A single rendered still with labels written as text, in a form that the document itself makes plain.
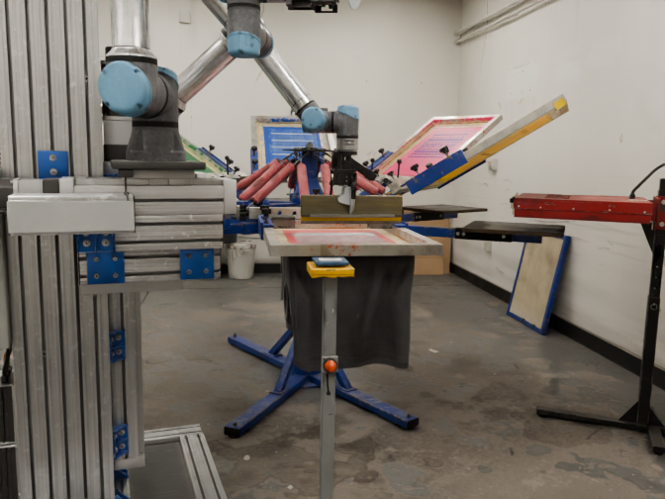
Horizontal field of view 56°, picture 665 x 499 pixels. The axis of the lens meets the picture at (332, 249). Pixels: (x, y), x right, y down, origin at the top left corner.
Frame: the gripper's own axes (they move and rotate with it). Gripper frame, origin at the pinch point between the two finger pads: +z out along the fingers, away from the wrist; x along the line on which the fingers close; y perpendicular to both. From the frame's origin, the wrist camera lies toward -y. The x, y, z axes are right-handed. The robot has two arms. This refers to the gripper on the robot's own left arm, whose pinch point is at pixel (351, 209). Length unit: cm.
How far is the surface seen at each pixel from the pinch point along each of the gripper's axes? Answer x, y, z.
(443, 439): -46, -54, 109
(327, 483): 33, 12, 84
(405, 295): 4.0, -19.4, 30.1
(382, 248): 13.4, -8.3, 11.6
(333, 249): 13.5, 8.0, 11.9
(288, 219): -43.2, 18.5, 8.1
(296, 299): 4.2, 19.3, 30.9
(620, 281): -142, -200, 56
